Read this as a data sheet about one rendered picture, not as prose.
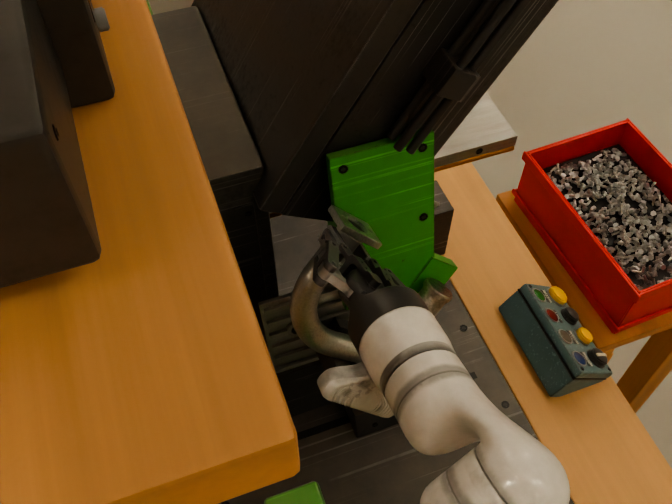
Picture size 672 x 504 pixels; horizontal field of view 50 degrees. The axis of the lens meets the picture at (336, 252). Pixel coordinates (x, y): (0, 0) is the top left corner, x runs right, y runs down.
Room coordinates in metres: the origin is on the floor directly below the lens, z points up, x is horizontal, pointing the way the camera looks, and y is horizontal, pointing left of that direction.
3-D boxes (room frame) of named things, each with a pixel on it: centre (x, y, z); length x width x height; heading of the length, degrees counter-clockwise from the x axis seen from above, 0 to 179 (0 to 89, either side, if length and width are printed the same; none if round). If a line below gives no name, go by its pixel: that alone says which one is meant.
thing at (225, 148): (0.62, 0.21, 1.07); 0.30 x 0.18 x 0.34; 20
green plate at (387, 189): (0.52, -0.04, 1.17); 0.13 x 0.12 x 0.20; 20
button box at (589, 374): (0.49, -0.30, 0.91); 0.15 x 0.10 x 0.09; 20
